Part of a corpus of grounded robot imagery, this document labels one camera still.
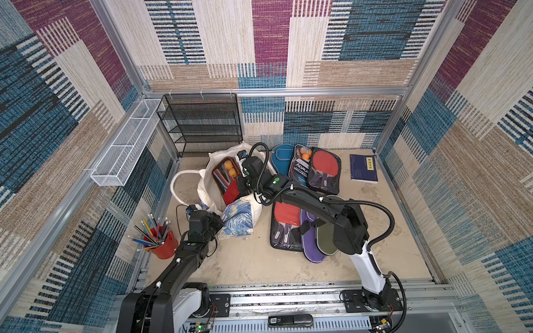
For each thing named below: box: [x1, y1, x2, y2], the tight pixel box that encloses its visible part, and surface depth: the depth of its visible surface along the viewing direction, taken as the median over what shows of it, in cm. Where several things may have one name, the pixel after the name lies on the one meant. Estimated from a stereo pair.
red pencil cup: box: [127, 213, 180, 260], surface depth 81 cm
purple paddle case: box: [299, 208, 327, 263], surface depth 84 cm
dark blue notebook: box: [349, 154, 379, 184], surface depth 114 cm
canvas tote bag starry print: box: [170, 142, 263, 240], surface depth 85 cm
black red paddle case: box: [211, 156, 241, 207], surface depth 92 cm
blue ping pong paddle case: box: [270, 143, 295, 176], surface depth 114 cm
